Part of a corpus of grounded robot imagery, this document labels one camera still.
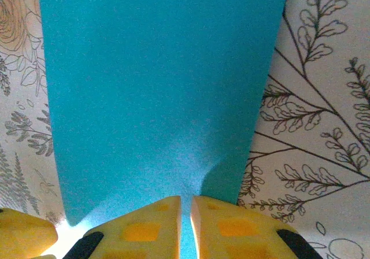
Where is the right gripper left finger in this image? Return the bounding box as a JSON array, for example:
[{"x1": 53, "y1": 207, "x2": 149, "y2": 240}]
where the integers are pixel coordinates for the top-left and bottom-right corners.
[{"x1": 62, "y1": 195, "x2": 182, "y2": 259}]

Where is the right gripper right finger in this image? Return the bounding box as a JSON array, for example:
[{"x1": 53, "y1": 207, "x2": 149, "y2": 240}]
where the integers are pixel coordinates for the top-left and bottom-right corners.
[{"x1": 193, "y1": 195, "x2": 323, "y2": 259}]

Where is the blue paper sheet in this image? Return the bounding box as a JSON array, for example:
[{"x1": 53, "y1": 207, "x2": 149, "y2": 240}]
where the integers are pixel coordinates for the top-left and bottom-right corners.
[{"x1": 36, "y1": 0, "x2": 291, "y2": 259}]

